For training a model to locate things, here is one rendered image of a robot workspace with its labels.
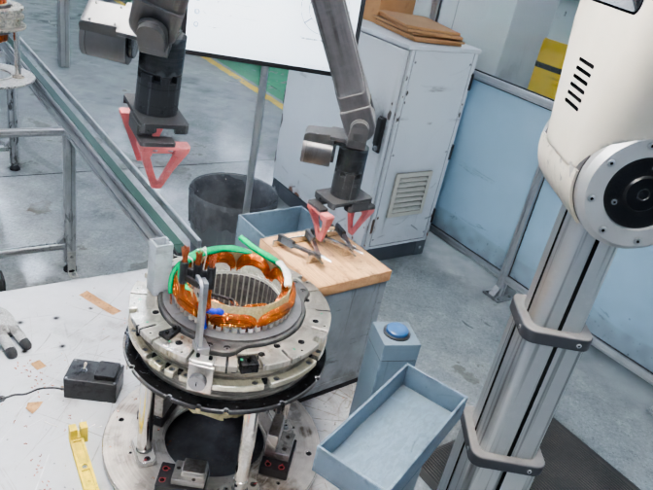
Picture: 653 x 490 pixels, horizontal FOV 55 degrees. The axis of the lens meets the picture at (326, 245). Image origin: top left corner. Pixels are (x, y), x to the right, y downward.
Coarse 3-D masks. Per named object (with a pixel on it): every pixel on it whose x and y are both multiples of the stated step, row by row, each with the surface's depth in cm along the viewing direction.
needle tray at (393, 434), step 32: (384, 384) 95; (416, 384) 101; (352, 416) 88; (384, 416) 95; (416, 416) 96; (448, 416) 97; (320, 448) 82; (352, 448) 88; (384, 448) 89; (416, 448) 90; (352, 480) 80; (384, 480) 84; (416, 480) 97
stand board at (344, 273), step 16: (272, 240) 129; (352, 240) 135; (288, 256) 124; (304, 256) 126; (336, 256) 128; (352, 256) 129; (368, 256) 131; (304, 272) 120; (320, 272) 121; (336, 272) 122; (352, 272) 123; (368, 272) 124; (384, 272) 126; (320, 288) 116; (336, 288) 119; (352, 288) 122
